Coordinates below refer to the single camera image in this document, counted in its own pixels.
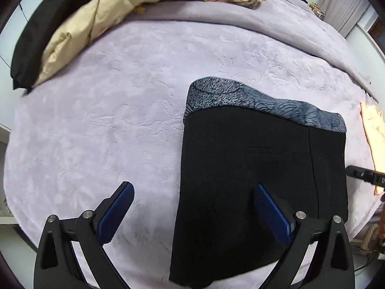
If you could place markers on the purple plush blanket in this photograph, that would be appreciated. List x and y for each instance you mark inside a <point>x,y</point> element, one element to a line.
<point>105,126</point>

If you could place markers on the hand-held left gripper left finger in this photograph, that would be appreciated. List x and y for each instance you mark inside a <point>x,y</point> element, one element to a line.
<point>115,213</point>

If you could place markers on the beige jacket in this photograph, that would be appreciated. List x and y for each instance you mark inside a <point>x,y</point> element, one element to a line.
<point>90,21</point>

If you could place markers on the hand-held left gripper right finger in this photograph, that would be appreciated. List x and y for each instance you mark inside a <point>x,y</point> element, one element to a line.
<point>273,213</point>

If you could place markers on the peach cloth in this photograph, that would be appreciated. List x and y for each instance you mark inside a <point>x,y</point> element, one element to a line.
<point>374,126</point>

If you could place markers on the black pants with grey stripe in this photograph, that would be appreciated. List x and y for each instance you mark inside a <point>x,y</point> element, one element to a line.
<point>240,156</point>

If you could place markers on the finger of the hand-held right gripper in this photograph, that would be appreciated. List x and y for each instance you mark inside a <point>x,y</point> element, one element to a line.
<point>367,175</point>

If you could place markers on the black garment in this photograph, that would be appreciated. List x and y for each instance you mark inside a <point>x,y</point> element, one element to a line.
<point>33,36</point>

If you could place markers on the pale curtain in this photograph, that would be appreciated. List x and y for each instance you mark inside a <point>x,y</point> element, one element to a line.
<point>346,9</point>

